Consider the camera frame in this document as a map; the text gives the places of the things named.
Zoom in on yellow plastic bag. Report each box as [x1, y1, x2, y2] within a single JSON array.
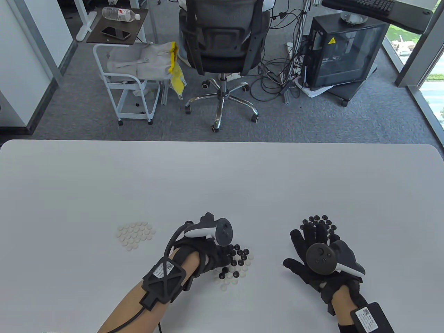
[[168, 42, 187, 100]]

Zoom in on white desk leg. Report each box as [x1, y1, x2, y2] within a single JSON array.
[[75, 0, 98, 43]]

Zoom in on cluster of white go stones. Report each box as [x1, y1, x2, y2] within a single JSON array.
[[116, 221, 156, 252]]

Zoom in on tangle of black floor cables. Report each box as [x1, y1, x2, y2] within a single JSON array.
[[250, 0, 309, 103]]

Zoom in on black computer case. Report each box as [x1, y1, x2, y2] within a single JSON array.
[[304, 15, 390, 91]]

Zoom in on white papers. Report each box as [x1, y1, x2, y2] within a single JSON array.
[[295, 76, 333, 97]]

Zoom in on black and white right controller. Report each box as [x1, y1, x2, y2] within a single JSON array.
[[305, 239, 366, 278]]

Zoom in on black wheeled platform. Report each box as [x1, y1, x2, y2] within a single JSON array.
[[328, 75, 377, 107]]

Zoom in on black labelled wrist camera box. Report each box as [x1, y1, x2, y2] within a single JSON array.
[[350, 302, 395, 333]]

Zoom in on person's left forearm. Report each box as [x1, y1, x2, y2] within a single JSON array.
[[97, 251, 202, 333]]

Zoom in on black patterned wrist camera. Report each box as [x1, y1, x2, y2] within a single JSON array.
[[142, 257, 187, 310]]

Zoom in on grey window pillar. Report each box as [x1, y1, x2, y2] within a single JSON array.
[[395, 0, 444, 89]]

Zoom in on black keyboard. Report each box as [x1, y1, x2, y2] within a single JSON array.
[[342, 0, 396, 17]]

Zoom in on clear plastic water bottle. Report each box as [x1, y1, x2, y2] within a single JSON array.
[[102, 6, 141, 22]]

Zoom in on black and white controller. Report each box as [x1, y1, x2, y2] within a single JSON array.
[[305, 239, 366, 278], [163, 212, 233, 259]]

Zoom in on black smartphone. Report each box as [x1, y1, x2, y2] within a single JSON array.
[[101, 26, 131, 40]]

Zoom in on black and white left controller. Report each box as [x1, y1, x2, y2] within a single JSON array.
[[163, 212, 233, 259]]

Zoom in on white rolling cart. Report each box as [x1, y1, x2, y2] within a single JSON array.
[[93, 43, 161, 126]]

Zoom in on round silver stand base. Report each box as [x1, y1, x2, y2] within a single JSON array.
[[340, 10, 368, 25]]

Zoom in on cluster of black go stones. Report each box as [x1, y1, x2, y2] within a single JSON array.
[[300, 215, 338, 240]]

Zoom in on person's left hand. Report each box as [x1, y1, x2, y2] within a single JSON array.
[[172, 239, 233, 278]]

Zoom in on aluminium frame post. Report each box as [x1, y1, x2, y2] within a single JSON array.
[[284, 0, 311, 104]]

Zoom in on person's right forearm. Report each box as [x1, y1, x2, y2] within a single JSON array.
[[331, 287, 358, 333]]

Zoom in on grey fabric bag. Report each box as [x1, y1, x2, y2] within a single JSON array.
[[107, 43, 174, 82]]

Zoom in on person's right hand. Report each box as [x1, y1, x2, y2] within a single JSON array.
[[283, 221, 367, 315]]

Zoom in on black camera cable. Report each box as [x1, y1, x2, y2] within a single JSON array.
[[42, 305, 147, 333]]

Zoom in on black mesh office chair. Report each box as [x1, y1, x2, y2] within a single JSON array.
[[179, 0, 271, 134]]

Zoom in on brown side table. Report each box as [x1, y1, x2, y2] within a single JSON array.
[[86, 8, 149, 45]]

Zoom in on pile of mixed go stones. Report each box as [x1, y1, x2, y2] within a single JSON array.
[[213, 245, 254, 292]]

